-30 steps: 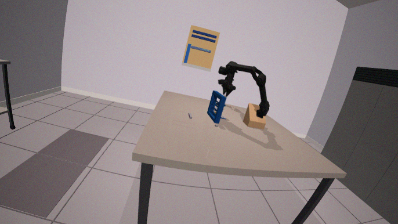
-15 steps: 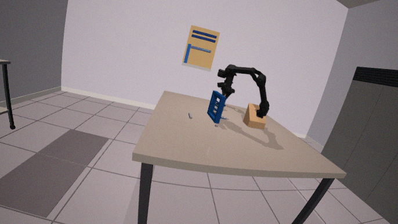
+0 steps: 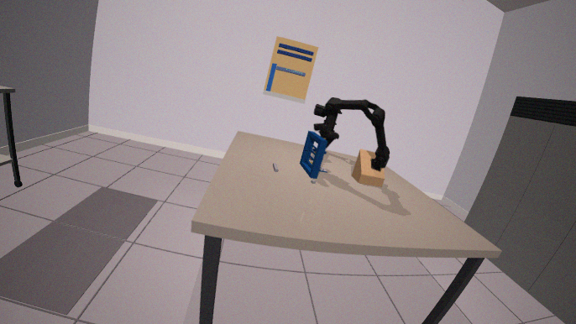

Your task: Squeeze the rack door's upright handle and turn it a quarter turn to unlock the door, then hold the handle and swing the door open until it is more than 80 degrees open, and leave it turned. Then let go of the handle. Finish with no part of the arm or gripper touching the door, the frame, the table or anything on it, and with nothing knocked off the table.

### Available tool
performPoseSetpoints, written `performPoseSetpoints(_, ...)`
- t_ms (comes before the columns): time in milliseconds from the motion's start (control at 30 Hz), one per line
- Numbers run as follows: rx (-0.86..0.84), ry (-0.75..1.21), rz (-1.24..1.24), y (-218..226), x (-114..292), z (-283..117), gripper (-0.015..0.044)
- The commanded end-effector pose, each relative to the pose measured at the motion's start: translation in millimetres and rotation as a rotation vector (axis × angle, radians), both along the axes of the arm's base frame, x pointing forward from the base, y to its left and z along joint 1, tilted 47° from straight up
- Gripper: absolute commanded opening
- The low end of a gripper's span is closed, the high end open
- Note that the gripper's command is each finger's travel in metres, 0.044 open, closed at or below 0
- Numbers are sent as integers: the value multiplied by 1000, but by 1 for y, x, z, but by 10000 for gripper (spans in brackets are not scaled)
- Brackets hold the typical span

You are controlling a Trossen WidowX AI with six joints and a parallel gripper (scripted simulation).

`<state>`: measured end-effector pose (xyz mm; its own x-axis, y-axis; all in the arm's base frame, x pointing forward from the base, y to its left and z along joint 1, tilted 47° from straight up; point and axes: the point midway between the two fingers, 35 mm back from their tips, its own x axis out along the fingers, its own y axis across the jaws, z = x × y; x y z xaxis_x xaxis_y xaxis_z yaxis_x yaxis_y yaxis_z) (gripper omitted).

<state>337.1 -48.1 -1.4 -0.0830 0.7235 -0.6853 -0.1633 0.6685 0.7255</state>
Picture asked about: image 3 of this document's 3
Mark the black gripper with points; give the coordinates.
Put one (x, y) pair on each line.
(329, 134)

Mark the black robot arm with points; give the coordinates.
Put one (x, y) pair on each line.
(333, 108)

